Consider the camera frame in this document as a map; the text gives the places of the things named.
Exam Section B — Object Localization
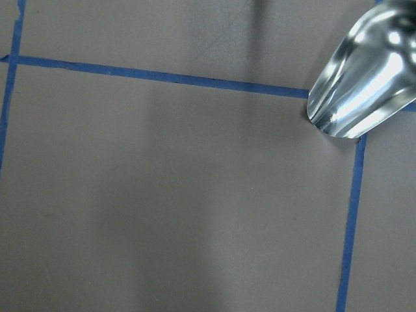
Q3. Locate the metal scoop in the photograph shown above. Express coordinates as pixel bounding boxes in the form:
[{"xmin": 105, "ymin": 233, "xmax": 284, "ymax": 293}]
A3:
[{"xmin": 306, "ymin": 1, "xmax": 415, "ymax": 138}]

